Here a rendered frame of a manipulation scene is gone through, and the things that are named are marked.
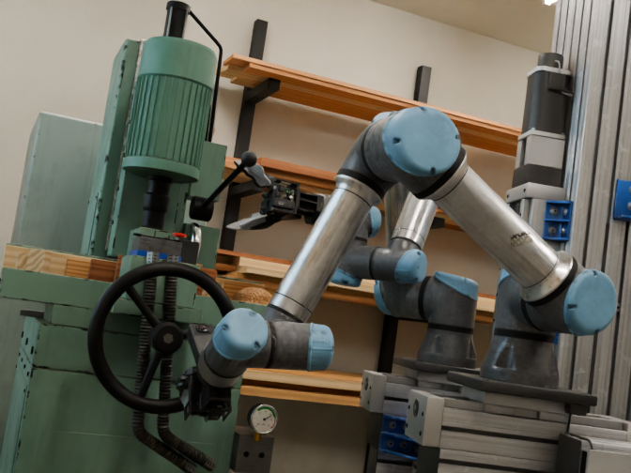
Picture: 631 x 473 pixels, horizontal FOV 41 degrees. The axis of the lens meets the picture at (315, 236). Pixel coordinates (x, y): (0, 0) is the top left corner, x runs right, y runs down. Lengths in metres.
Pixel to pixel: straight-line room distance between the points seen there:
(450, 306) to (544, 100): 0.55
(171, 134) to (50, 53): 2.45
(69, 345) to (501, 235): 0.89
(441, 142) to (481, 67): 3.79
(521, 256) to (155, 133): 0.87
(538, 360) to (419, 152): 0.50
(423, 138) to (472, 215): 0.17
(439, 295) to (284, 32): 2.75
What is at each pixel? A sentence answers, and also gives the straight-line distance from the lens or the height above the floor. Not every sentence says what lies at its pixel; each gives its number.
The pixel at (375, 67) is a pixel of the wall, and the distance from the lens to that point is 4.81.
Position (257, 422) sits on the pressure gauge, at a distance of 1.82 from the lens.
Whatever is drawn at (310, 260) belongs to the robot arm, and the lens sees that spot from 1.45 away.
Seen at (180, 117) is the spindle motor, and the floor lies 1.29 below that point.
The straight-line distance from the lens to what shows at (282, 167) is 3.91.
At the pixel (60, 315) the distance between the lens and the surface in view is 1.78.
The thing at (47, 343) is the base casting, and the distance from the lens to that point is 1.78.
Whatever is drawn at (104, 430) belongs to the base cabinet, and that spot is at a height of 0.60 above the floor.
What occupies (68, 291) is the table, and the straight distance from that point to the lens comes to 1.78.
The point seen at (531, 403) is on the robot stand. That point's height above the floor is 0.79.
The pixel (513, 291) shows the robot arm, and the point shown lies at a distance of 1.65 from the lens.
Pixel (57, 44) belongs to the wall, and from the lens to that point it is 4.34.
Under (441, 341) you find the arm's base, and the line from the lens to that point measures 2.11.
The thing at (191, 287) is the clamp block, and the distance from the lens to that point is 1.72.
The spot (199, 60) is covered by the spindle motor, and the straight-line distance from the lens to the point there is 1.96.
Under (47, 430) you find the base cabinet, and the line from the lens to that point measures 1.80.
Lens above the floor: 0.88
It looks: 6 degrees up
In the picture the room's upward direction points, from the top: 8 degrees clockwise
